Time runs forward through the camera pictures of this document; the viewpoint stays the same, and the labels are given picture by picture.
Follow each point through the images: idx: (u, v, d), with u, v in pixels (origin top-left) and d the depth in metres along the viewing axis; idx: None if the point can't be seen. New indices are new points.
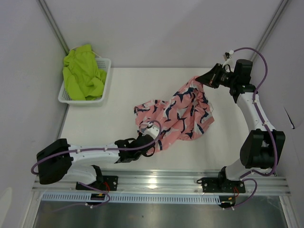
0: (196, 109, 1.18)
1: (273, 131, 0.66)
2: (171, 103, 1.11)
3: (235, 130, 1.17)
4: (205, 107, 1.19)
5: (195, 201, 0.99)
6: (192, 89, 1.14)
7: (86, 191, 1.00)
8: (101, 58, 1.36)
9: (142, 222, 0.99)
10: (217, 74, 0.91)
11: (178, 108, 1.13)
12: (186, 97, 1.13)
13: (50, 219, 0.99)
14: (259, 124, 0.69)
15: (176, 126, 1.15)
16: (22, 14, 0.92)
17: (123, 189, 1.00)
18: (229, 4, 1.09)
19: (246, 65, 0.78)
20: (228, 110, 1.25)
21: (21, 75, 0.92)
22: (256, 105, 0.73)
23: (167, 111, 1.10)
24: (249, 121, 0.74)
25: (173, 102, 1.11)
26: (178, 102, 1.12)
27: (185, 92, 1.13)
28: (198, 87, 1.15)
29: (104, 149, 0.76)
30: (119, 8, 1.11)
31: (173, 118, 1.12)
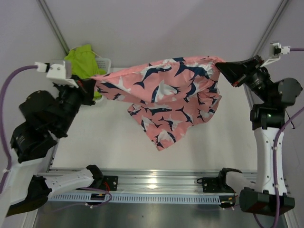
0: (202, 100, 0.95)
1: (283, 195, 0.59)
2: (163, 67, 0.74)
3: (239, 139, 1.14)
4: (213, 95, 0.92)
5: (195, 201, 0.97)
6: (204, 71, 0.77)
7: (85, 191, 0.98)
8: (101, 58, 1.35)
9: (142, 222, 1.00)
10: (250, 75, 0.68)
11: (166, 79, 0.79)
12: (185, 73, 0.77)
13: (50, 219, 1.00)
14: (270, 182, 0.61)
15: (176, 117, 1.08)
16: (22, 15, 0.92)
17: (123, 189, 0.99)
18: (229, 5, 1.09)
19: (287, 101, 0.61)
20: (235, 116, 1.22)
21: (21, 75, 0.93)
22: (274, 153, 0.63)
23: (147, 72, 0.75)
24: (260, 165, 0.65)
25: (168, 67, 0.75)
26: (172, 74, 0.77)
27: (189, 66, 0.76)
28: (214, 72, 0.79)
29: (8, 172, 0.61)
30: (119, 8, 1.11)
31: (144, 93, 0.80)
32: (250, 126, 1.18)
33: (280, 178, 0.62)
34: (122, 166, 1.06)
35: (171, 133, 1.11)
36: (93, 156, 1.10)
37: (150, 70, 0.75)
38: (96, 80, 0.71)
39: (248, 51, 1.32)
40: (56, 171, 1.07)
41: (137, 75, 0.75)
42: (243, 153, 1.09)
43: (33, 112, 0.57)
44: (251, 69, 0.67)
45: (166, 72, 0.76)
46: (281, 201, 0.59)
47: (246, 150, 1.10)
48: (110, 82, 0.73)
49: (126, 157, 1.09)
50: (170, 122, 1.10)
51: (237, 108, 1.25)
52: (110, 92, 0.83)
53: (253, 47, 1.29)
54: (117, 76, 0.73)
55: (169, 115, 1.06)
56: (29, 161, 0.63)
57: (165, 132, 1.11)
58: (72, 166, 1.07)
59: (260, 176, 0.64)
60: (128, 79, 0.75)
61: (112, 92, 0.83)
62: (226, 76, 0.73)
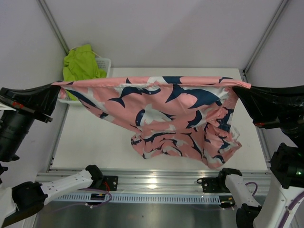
0: (208, 137, 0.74)
1: None
2: (145, 89, 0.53)
3: (239, 138, 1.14)
4: (224, 135, 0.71)
5: (195, 201, 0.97)
6: (212, 95, 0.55)
7: (85, 191, 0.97)
8: (100, 58, 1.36)
9: (142, 223, 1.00)
10: (285, 121, 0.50)
11: (154, 102, 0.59)
12: (180, 97, 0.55)
13: (50, 219, 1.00)
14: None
15: (180, 137, 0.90)
16: (22, 14, 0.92)
17: (123, 189, 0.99)
18: (229, 5, 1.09)
19: None
20: (234, 115, 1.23)
21: (21, 75, 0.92)
22: (285, 214, 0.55)
23: (124, 90, 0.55)
24: (266, 211, 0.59)
25: (155, 89, 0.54)
26: (161, 97, 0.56)
27: (188, 89, 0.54)
28: (229, 96, 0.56)
29: None
30: (119, 8, 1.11)
31: (122, 110, 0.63)
32: (249, 125, 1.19)
33: None
34: (122, 166, 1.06)
35: (177, 148, 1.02)
36: (93, 157, 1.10)
37: (129, 87, 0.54)
38: (59, 85, 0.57)
39: (248, 51, 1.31)
40: (56, 171, 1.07)
41: (110, 90, 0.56)
42: (242, 152, 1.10)
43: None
44: (289, 115, 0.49)
45: (151, 94, 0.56)
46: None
47: (246, 151, 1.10)
48: (78, 89, 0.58)
49: (126, 157, 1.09)
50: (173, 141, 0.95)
51: (237, 108, 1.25)
52: (93, 108, 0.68)
53: (253, 47, 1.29)
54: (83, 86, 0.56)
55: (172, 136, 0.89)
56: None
57: (171, 147, 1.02)
58: (72, 166, 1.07)
59: (261, 222, 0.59)
60: (101, 94, 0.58)
61: (95, 109, 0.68)
62: (248, 108, 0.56)
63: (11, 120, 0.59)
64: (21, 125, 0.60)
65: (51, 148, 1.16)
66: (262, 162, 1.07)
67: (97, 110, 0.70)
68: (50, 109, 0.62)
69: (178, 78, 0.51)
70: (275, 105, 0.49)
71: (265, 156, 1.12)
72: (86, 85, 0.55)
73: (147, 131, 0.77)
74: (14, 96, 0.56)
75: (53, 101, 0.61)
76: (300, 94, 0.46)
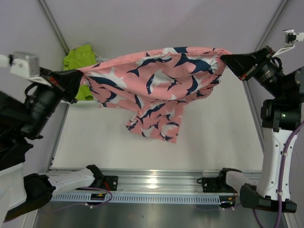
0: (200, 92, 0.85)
1: (284, 202, 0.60)
2: (160, 57, 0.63)
3: (239, 139, 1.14)
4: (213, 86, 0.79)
5: (195, 201, 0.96)
6: (207, 64, 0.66)
7: (85, 191, 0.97)
8: (100, 58, 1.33)
9: (142, 223, 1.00)
10: (261, 66, 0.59)
11: (165, 69, 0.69)
12: (187, 65, 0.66)
13: (50, 219, 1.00)
14: (274, 188, 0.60)
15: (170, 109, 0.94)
16: (22, 14, 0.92)
17: (123, 189, 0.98)
18: (229, 5, 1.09)
19: None
20: (233, 115, 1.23)
21: (21, 75, 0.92)
22: (283, 158, 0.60)
23: (143, 62, 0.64)
24: (265, 164, 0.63)
25: (168, 58, 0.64)
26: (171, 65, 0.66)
27: (191, 59, 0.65)
28: (220, 67, 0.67)
29: None
30: (119, 8, 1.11)
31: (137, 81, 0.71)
32: (249, 125, 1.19)
33: (285, 185, 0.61)
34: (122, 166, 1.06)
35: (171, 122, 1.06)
36: (93, 156, 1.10)
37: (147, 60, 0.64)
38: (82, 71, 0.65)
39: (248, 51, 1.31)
40: (56, 171, 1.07)
41: (131, 64, 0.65)
42: (242, 152, 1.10)
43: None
44: (262, 59, 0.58)
45: (165, 62, 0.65)
46: (283, 206, 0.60)
47: (246, 150, 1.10)
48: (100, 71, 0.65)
49: (125, 157, 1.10)
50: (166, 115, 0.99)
51: (237, 108, 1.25)
52: (101, 90, 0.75)
53: (253, 48, 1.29)
54: (108, 67, 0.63)
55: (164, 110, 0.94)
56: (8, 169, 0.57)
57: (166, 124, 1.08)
58: (72, 167, 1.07)
59: (263, 178, 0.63)
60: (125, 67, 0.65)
61: (103, 91, 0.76)
62: (231, 69, 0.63)
63: (42, 96, 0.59)
64: (52, 102, 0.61)
65: (51, 148, 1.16)
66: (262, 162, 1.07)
67: (104, 93, 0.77)
68: (74, 91, 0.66)
69: (185, 47, 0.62)
70: (248, 56, 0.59)
71: None
72: (110, 64, 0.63)
73: (150, 99, 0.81)
74: (51, 73, 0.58)
75: (78, 84, 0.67)
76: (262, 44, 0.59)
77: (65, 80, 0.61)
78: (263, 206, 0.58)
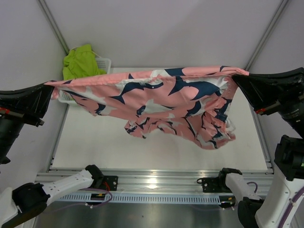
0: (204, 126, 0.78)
1: None
2: (149, 82, 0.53)
3: (239, 139, 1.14)
4: (219, 125, 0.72)
5: (195, 201, 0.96)
6: (213, 87, 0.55)
7: (85, 191, 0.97)
8: (100, 58, 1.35)
9: (142, 223, 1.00)
10: (286, 102, 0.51)
11: (156, 96, 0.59)
12: (185, 90, 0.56)
13: (50, 219, 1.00)
14: (273, 226, 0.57)
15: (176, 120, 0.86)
16: (22, 14, 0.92)
17: (123, 189, 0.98)
18: (229, 5, 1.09)
19: None
20: (233, 115, 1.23)
21: (21, 75, 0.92)
22: (289, 206, 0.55)
23: (126, 86, 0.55)
24: (269, 201, 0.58)
25: (158, 83, 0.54)
26: (163, 90, 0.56)
27: (190, 82, 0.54)
28: (229, 86, 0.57)
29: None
30: (119, 8, 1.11)
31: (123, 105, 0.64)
32: (249, 125, 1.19)
33: (286, 223, 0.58)
34: (122, 166, 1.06)
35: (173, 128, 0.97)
36: (93, 156, 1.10)
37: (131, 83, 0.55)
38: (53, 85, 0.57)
39: (248, 51, 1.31)
40: (56, 171, 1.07)
41: (112, 88, 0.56)
42: (242, 152, 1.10)
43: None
44: (289, 94, 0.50)
45: (154, 89, 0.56)
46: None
47: (246, 151, 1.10)
48: (74, 89, 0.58)
49: (125, 157, 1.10)
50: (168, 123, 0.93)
51: (237, 109, 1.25)
52: (87, 103, 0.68)
53: (253, 48, 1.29)
54: (82, 86, 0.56)
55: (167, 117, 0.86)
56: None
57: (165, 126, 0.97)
58: (72, 166, 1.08)
59: (264, 213, 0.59)
60: (107, 90, 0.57)
61: (88, 103, 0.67)
62: (246, 93, 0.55)
63: None
64: (9, 129, 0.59)
65: (51, 148, 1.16)
66: (262, 162, 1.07)
67: (90, 105, 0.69)
68: (42, 111, 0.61)
69: (181, 69, 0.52)
70: (273, 85, 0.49)
71: (265, 156, 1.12)
72: (84, 84, 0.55)
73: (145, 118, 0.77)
74: (0, 100, 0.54)
75: (46, 102, 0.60)
76: (298, 71, 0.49)
77: (23, 104, 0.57)
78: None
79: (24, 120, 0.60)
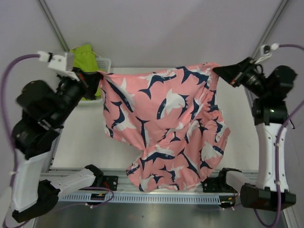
0: (204, 126, 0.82)
1: (283, 191, 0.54)
2: (167, 74, 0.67)
3: (239, 144, 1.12)
4: (215, 115, 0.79)
5: (195, 201, 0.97)
6: (205, 79, 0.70)
7: (86, 191, 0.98)
8: (101, 58, 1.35)
9: (142, 223, 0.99)
10: (247, 70, 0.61)
11: (175, 88, 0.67)
12: (193, 79, 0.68)
13: (50, 219, 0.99)
14: (271, 179, 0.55)
15: (178, 163, 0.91)
16: (21, 14, 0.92)
17: (123, 189, 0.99)
18: (229, 5, 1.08)
19: (287, 85, 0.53)
20: (232, 120, 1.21)
21: (21, 74, 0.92)
22: (277, 149, 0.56)
23: (152, 78, 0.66)
24: (261, 161, 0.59)
25: (173, 75, 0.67)
26: (177, 81, 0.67)
27: (196, 71, 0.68)
28: (212, 79, 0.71)
29: (14, 175, 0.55)
30: (119, 8, 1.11)
31: (147, 104, 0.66)
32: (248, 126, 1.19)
33: (282, 175, 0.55)
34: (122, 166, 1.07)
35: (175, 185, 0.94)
36: (93, 156, 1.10)
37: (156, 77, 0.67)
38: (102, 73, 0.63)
39: (248, 51, 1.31)
40: (56, 171, 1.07)
41: (138, 82, 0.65)
42: (242, 153, 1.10)
43: (34, 103, 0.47)
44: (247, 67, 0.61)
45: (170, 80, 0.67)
46: (283, 197, 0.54)
47: (246, 153, 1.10)
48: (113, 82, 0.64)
49: (125, 157, 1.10)
50: (172, 173, 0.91)
51: (236, 115, 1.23)
52: (113, 109, 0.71)
53: (253, 47, 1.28)
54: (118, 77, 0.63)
55: (171, 165, 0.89)
56: (37, 156, 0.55)
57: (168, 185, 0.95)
58: (72, 167, 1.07)
59: (260, 175, 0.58)
60: (130, 80, 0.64)
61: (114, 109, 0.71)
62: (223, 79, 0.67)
63: (69, 90, 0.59)
64: (78, 96, 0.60)
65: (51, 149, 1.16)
66: None
67: (114, 112, 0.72)
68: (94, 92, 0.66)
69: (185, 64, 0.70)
70: (234, 66, 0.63)
71: None
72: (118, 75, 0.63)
73: (158, 136, 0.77)
74: (79, 71, 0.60)
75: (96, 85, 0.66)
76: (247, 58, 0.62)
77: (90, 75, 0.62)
78: (264, 199, 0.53)
79: (84, 93, 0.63)
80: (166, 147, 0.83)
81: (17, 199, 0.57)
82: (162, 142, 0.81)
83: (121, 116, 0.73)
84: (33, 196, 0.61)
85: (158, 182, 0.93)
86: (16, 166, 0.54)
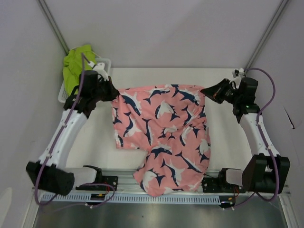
0: (197, 127, 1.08)
1: (277, 156, 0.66)
2: (164, 90, 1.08)
3: (233, 145, 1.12)
4: (204, 120, 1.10)
5: (195, 201, 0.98)
6: (192, 97, 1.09)
7: (86, 191, 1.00)
8: (100, 58, 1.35)
9: (142, 223, 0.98)
10: (224, 86, 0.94)
11: (166, 99, 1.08)
12: (180, 94, 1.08)
13: (50, 219, 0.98)
14: (263, 147, 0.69)
15: (177, 164, 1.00)
16: (21, 14, 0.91)
17: (123, 189, 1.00)
18: (229, 5, 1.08)
19: (252, 86, 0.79)
20: (226, 121, 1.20)
21: (21, 75, 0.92)
22: (259, 127, 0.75)
23: (153, 91, 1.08)
24: (250, 139, 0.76)
25: (167, 90, 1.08)
26: (170, 96, 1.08)
27: (183, 91, 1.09)
28: (200, 98, 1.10)
29: (63, 127, 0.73)
30: (119, 8, 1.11)
31: (149, 107, 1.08)
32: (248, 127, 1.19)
33: (271, 145, 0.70)
34: (122, 165, 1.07)
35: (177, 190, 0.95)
36: (93, 156, 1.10)
37: (156, 90, 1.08)
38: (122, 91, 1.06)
39: (248, 51, 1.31)
40: None
41: (145, 93, 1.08)
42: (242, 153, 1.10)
43: (91, 78, 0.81)
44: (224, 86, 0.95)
45: (165, 94, 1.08)
46: (278, 165, 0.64)
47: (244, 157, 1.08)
48: (128, 94, 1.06)
49: (125, 157, 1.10)
50: (172, 171, 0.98)
51: (229, 117, 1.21)
52: (122, 113, 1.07)
53: (253, 48, 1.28)
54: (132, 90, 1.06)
55: (169, 160, 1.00)
56: (82, 118, 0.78)
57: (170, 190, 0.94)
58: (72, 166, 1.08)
59: (254, 147, 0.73)
60: (140, 94, 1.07)
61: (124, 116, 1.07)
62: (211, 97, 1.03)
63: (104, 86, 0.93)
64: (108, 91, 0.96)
65: None
66: None
67: (125, 121, 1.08)
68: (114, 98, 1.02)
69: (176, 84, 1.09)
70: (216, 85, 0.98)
71: None
72: (133, 90, 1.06)
73: (158, 132, 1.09)
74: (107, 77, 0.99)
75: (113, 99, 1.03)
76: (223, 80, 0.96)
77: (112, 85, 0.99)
78: (262, 165, 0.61)
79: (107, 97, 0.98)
80: (166, 144, 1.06)
81: (58, 148, 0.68)
82: (162, 138, 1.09)
83: (131, 123, 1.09)
84: (63, 158, 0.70)
85: (160, 185, 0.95)
86: (66, 120, 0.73)
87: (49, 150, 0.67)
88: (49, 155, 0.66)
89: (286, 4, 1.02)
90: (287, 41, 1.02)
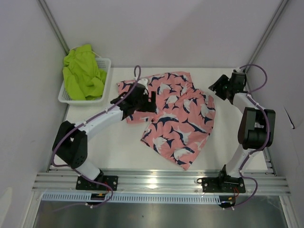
0: (195, 97, 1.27)
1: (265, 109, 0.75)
2: (160, 76, 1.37)
3: (226, 123, 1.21)
4: (199, 92, 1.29)
5: (195, 201, 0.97)
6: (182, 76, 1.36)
7: (86, 191, 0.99)
8: (101, 58, 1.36)
9: (142, 222, 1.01)
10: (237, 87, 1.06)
11: (164, 80, 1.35)
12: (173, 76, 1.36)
13: (50, 219, 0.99)
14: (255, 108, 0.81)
15: (185, 129, 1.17)
16: (21, 14, 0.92)
17: (123, 189, 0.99)
18: (228, 5, 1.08)
19: (240, 74, 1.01)
20: (215, 98, 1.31)
21: (21, 74, 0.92)
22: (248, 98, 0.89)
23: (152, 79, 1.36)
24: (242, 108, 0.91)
25: (161, 75, 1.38)
26: (165, 79, 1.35)
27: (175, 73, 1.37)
28: (188, 77, 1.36)
29: (105, 112, 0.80)
30: (119, 8, 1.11)
31: (151, 88, 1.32)
32: None
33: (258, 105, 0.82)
34: (121, 166, 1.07)
35: (186, 146, 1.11)
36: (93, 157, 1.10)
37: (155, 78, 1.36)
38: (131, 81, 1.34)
39: (247, 51, 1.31)
40: (56, 171, 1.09)
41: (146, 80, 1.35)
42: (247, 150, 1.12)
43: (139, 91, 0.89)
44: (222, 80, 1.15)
45: (162, 78, 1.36)
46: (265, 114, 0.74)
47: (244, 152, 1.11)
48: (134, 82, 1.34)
49: (126, 158, 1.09)
50: (180, 134, 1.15)
51: (232, 113, 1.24)
52: None
53: (253, 48, 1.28)
54: None
55: (177, 126, 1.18)
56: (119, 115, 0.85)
57: (180, 149, 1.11)
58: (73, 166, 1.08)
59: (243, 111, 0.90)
60: None
61: None
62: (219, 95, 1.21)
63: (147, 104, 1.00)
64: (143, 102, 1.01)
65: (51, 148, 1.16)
66: (262, 162, 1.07)
67: None
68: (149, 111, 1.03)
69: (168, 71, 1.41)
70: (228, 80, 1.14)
71: (265, 156, 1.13)
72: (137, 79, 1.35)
73: (162, 105, 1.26)
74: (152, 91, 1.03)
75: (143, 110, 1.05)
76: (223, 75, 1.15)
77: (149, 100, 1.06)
78: (251, 115, 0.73)
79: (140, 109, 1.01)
80: (170, 113, 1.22)
81: (93, 123, 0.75)
82: (166, 109, 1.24)
83: None
84: (88, 137, 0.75)
85: (171, 146, 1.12)
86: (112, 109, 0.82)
87: (87, 120, 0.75)
88: (85, 122, 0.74)
89: (285, 5, 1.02)
90: (288, 41, 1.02)
